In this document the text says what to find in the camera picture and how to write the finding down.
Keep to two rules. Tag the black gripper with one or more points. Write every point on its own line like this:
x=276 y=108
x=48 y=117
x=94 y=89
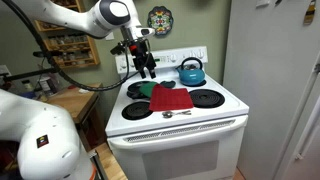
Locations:
x=140 y=53

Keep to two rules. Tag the red terry cloth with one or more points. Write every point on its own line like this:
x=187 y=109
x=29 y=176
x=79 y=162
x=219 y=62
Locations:
x=170 y=99

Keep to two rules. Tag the silver metal spoon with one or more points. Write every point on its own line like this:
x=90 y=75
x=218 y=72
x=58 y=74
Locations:
x=167 y=114

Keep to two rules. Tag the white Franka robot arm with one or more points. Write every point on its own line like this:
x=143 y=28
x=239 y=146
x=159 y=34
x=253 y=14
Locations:
x=43 y=140

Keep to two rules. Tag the black frying pan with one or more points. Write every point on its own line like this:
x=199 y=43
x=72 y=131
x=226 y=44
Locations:
x=133 y=89

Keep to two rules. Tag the wooden spice rack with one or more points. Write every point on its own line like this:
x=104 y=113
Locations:
x=93 y=53

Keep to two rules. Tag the small white dish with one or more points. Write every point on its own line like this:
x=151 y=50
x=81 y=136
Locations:
x=85 y=91

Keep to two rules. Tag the large black coil burner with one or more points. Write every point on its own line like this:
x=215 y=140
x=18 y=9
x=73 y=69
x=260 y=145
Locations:
x=207 y=98

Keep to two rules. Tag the small red lid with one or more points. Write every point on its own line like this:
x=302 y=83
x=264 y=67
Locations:
x=72 y=87

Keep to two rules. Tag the wooden side table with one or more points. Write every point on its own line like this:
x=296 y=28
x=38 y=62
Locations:
x=75 y=101

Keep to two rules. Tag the white electric stove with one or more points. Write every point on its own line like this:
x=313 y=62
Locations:
x=180 y=156

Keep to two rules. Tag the wooden platform board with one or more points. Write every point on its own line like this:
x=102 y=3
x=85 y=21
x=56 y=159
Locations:
x=111 y=165

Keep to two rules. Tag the white refrigerator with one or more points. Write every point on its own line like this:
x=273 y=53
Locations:
x=266 y=83

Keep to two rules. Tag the white fridge paper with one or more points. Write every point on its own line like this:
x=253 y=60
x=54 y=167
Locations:
x=262 y=3

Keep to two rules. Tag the colourful fridge flyer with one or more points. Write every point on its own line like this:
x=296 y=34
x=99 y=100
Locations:
x=309 y=12

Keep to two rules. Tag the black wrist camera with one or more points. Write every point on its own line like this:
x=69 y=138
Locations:
x=117 y=49

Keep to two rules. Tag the white wall switch plate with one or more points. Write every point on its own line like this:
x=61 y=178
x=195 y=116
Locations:
x=110 y=36

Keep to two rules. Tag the colourful decorative wall plate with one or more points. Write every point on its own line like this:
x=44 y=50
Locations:
x=160 y=20

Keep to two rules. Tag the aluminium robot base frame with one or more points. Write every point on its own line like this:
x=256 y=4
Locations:
x=98 y=165

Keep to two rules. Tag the black camera stand bar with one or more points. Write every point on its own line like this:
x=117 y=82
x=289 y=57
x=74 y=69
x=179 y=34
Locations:
x=26 y=74

